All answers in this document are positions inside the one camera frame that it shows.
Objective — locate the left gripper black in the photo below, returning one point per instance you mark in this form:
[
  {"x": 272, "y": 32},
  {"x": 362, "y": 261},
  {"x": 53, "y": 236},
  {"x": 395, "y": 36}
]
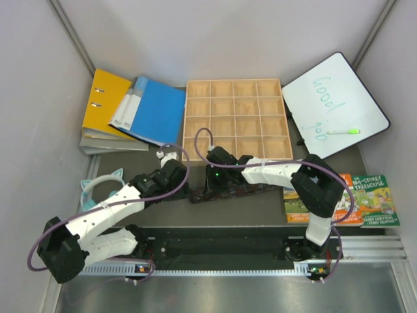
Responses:
[{"x": 183, "y": 193}]

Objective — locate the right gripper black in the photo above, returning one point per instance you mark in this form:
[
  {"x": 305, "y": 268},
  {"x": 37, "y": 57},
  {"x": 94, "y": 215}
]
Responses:
[{"x": 211, "y": 186}]

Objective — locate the brown floral necktie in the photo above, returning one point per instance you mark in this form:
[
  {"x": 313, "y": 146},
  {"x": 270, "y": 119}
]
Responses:
[{"x": 228, "y": 191}]

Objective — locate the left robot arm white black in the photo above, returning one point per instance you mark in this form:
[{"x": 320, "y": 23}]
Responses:
[{"x": 67, "y": 247}]

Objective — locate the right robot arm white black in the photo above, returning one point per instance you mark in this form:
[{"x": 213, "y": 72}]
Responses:
[{"x": 323, "y": 192}]

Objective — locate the wooden compartment tray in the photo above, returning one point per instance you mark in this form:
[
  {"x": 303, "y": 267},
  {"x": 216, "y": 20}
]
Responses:
[{"x": 244, "y": 116}]

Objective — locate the blue folder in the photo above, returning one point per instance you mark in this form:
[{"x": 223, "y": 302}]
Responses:
[{"x": 150, "y": 111}]

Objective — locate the Animal Farm book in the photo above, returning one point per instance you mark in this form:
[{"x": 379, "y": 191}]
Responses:
[{"x": 295, "y": 210}]

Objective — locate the teal cat-ear headphones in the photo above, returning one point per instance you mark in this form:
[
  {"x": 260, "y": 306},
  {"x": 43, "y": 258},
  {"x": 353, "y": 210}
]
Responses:
[{"x": 88, "y": 185}]

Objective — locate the grey binder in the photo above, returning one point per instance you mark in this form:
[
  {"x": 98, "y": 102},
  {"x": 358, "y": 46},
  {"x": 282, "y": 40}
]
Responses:
[{"x": 94, "y": 146}]

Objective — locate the white whiteboard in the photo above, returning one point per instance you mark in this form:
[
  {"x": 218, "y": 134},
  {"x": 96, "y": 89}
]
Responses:
[{"x": 331, "y": 96}]

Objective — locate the green marker pen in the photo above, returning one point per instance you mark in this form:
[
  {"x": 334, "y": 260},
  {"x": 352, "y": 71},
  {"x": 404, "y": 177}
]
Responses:
[{"x": 341, "y": 132}]

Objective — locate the green Treehouse book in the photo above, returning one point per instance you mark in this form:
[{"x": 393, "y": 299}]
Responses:
[{"x": 375, "y": 201}]

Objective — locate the yellow ring binder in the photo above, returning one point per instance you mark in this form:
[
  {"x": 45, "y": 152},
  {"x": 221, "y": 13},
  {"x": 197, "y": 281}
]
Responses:
[{"x": 107, "y": 91}]

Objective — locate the white cable duct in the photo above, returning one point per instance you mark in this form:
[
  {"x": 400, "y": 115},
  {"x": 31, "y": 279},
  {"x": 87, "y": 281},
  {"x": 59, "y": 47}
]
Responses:
[{"x": 137, "y": 269}]

